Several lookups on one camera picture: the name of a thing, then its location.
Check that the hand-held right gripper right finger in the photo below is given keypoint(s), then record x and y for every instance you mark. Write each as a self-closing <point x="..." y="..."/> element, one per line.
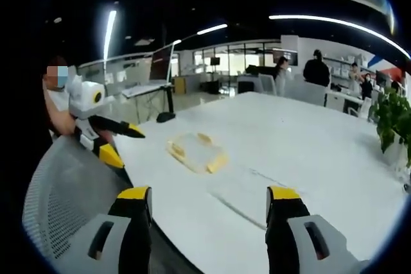
<point x="298" y="248"/>

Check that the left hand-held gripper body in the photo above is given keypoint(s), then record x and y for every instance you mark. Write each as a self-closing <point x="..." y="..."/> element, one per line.
<point x="84" y="104"/>

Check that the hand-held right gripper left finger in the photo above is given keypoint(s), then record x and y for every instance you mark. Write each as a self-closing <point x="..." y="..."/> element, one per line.
<point x="106" y="248"/>

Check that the yellow plastic buckle part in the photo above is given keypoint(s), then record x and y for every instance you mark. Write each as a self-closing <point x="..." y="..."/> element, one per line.
<point x="177" y="151"/>
<point x="218" y="163"/>

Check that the person's white shirt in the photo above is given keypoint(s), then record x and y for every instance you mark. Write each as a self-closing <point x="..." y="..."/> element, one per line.
<point x="57" y="97"/>

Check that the white standing desk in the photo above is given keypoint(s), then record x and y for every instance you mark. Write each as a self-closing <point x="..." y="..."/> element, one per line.
<point x="144" y="89"/>

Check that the black object on table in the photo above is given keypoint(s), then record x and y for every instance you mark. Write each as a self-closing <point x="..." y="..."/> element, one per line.
<point x="165" y="116"/>

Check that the grey mesh office chair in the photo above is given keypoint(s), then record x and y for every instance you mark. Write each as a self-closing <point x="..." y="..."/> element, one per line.
<point x="61" y="190"/>

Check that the ceiling strip light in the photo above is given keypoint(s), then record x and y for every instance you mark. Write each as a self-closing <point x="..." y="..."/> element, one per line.
<point x="109" y="33"/>
<point x="212" y="29"/>

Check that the monitor on stand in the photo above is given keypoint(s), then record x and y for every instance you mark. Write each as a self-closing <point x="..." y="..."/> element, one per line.
<point x="160" y="63"/>

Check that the small black monitor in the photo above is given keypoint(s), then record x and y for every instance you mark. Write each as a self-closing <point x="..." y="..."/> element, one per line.
<point x="215" y="61"/>

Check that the white plant pot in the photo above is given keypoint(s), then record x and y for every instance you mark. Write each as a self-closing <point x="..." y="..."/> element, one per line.
<point x="399" y="155"/>

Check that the green potted plant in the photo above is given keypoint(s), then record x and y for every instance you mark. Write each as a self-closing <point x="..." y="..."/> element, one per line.
<point x="390" y="116"/>

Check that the long curved ceiling light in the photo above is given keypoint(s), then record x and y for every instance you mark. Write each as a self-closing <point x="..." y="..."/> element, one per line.
<point x="337" y="23"/>

